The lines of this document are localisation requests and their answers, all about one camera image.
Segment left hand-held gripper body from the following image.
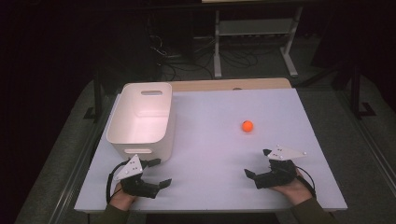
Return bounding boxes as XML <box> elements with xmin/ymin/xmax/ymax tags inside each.
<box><xmin>113</xmin><ymin>154</ymin><xmax>160</xmax><ymax>200</ymax></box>

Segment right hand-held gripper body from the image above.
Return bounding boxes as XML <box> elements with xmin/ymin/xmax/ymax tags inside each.
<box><xmin>254</xmin><ymin>144</ymin><xmax>307</xmax><ymax>189</ymax></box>

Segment orange ball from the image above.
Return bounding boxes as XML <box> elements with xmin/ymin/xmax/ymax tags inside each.
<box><xmin>241</xmin><ymin>119</ymin><xmax>254</xmax><ymax>133</ymax></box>

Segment white plastic bin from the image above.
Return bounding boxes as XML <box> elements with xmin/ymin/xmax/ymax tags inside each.
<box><xmin>106</xmin><ymin>81</ymin><xmax>176</xmax><ymax>163</ymax></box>

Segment person's left hand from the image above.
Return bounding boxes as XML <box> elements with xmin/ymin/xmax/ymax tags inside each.
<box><xmin>109</xmin><ymin>183</ymin><xmax>136</xmax><ymax>212</ymax></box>

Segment person's right hand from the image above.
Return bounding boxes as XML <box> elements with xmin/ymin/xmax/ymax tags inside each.
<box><xmin>270</xmin><ymin>169</ymin><xmax>314</xmax><ymax>206</ymax></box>

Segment white table board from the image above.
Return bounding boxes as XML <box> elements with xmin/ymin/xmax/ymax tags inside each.
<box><xmin>74</xmin><ymin>88</ymin><xmax>348</xmax><ymax>215</ymax></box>

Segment wooden table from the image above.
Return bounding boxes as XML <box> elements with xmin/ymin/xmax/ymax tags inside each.
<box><xmin>169</xmin><ymin>77</ymin><xmax>292</xmax><ymax>93</ymax></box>

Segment black metal stand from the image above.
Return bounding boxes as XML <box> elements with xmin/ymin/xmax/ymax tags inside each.
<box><xmin>83</xmin><ymin>69</ymin><xmax>105</xmax><ymax>123</ymax></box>
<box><xmin>348</xmin><ymin>60</ymin><xmax>376</xmax><ymax>120</ymax></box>

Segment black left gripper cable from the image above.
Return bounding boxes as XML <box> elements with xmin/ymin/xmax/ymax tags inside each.
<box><xmin>106</xmin><ymin>160</ymin><xmax>130</xmax><ymax>204</ymax></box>

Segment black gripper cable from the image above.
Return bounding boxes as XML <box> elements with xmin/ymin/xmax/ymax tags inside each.
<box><xmin>295</xmin><ymin>173</ymin><xmax>318</xmax><ymax>199</ymax></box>
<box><xmin>106</xmin><ymin>160</ymin><xmax>130</xmax><ymax>204</ymax></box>

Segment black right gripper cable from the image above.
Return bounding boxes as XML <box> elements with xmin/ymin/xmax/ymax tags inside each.
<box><xmin>295</xmin><ymin>173</ymin><xmax>318</xmax><ymax>199</ymax></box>

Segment black floor cables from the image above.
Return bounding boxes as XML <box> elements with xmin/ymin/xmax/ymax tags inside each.
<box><xmin>148</xmin><ymin>32</ymin><xmax>260</xmax><ymax>81</ymax></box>

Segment white metal desk frame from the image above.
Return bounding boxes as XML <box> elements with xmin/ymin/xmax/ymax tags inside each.
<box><xmin>212</xmin><ymin>6</ymin><xmax>304</xmax><ymax>79</ymax></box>

